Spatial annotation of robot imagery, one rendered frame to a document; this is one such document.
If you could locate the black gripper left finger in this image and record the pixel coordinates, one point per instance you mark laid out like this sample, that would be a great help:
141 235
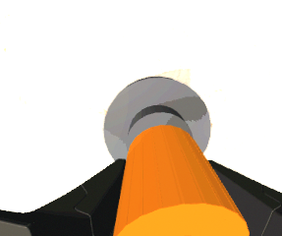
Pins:
89 210

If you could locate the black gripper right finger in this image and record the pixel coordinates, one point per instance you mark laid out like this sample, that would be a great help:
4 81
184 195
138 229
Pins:
261 206

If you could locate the orange knob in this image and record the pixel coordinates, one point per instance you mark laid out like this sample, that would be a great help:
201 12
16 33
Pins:
170 189

